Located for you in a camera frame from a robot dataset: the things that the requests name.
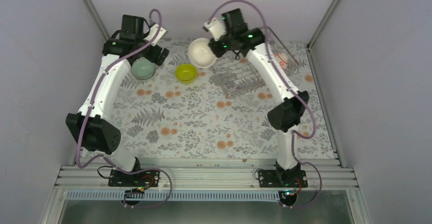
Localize floral table mat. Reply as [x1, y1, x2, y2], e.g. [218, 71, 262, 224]
[83, 37, 335, 160]

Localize wire dish rack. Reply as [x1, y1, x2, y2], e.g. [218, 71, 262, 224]
[210, 26, 301, 99]

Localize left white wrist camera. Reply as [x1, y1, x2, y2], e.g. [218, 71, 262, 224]
[144, 23, 168, 46]

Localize purple cable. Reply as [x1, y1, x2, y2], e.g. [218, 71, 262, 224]
[207, 0, 323, 210]
[75, 8, 173, 210]

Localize pale green pink-base bowl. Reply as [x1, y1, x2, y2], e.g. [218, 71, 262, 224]
[131, 58, 156, 80]

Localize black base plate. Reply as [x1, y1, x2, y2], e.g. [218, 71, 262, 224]
[108, 170, 160, 188]
[255, 169, 308, 188]

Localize white bowl red rim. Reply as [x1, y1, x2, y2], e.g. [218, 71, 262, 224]
[274, 52, 289, 70]

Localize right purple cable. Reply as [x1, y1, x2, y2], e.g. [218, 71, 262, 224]
[207, 0, 323, 210]

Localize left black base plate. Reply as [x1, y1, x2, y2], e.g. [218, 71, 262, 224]
[108, 170, 160, 188]

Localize yellow bowl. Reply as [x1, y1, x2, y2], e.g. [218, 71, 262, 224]
[175, 64, 198, 84]

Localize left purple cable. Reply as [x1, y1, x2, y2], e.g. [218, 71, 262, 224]
[75, 8, 173, 210]

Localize aluminium mounting rail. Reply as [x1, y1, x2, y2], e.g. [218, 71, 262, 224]
[55, 165, 359, 190]

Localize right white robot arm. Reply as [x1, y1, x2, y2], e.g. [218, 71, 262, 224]
[204, 9, 309, 187]

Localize beige bowl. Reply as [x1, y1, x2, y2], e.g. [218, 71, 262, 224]
[187, 38, 217, 68]

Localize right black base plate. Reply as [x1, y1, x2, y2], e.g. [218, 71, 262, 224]
[255, 169, 308, 188]

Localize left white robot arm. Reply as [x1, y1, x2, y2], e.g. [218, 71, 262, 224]
[66, 15, 169, 186]

